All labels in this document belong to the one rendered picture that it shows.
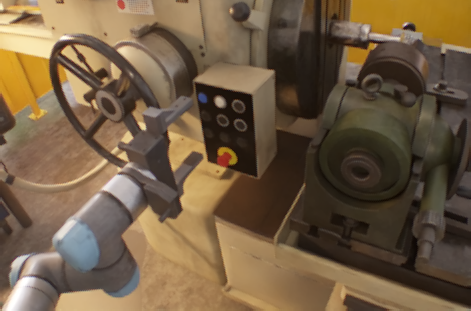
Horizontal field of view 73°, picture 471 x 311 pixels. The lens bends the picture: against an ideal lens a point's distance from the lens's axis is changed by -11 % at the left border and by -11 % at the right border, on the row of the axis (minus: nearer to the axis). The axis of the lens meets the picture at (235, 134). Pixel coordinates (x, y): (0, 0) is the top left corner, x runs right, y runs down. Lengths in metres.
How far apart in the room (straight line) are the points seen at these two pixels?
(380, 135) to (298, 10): 0.36
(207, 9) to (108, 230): 0.51
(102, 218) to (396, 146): 0.52
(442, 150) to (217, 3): 0.56
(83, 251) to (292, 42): 0.64
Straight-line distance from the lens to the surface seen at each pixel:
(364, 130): 0.68
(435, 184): 0.75
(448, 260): 0.90
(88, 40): 0.74
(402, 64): 0.95
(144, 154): 0.56
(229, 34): 0.81
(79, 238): 0.53
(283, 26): 0.88
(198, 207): 1.47
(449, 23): 3.21
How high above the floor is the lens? 1.70
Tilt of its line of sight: 38 degrees down
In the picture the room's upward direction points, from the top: 6 degrees counter-clockwise
